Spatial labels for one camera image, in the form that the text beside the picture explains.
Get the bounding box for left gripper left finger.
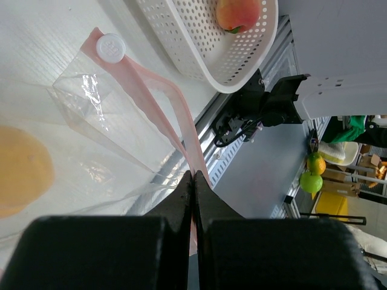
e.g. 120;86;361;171
1;172;192;289

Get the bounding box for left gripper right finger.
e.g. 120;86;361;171
193;172;379;289

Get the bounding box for clear pink zip top bag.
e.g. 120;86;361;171
1;28;207;265

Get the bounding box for orange toy fruit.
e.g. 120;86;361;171
1;126;55;218

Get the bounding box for red orange toy peach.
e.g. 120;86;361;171
216;0;261;34

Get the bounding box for green toy apple background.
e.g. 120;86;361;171
299;171;323;193

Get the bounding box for yellow box background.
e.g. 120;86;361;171
311;192;349;222

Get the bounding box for yellow toy fruit background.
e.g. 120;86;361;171
307;152;326;175

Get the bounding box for white perforated plastic basket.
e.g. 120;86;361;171
137;1;279;93

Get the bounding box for white slotted cable duct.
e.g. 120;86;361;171
204;135;246;188

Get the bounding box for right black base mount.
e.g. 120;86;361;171
211;71;307;148

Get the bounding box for aluminium mounting rail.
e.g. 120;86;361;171
197;15;302;148

